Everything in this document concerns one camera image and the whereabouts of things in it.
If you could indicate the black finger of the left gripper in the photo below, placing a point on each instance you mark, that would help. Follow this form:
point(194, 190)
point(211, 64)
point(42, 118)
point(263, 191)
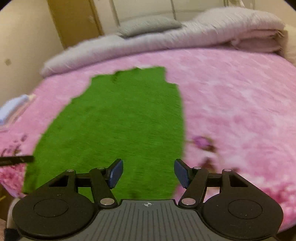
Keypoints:
point(14, 160)

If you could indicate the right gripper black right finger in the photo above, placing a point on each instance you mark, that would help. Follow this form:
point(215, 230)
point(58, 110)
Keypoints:
point(228, 204)

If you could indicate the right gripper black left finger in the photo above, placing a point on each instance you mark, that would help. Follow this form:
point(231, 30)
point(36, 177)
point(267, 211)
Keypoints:
point(66, 205)

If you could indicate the green knitted vest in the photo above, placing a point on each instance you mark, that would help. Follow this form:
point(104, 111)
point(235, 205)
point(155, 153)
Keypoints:
point(133, 115)

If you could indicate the folded light blue cloth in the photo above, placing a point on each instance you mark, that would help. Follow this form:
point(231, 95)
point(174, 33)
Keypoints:
point(11, 106)

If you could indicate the folded pale pink cloth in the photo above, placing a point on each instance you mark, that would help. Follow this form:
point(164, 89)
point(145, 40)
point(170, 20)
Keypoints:
point(17, 113)

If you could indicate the pink floral blanket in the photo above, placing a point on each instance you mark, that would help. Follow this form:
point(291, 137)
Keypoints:
point(238, 112)

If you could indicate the brown wooden door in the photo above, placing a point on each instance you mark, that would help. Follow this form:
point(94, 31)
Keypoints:
point(75, 20)

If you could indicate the grey folded quilt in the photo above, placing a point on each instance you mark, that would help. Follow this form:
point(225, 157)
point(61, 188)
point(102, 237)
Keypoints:
point(212, 27)

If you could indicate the white wardrobe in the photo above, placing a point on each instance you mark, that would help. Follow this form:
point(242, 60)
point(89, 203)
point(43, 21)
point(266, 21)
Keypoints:
point(108, 15)

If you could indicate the grey pillow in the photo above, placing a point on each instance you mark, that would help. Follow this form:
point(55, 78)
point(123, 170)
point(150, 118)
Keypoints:
point(146, 25)

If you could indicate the beige bed frame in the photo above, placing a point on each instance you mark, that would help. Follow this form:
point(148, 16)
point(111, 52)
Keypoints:
point(288, 44)

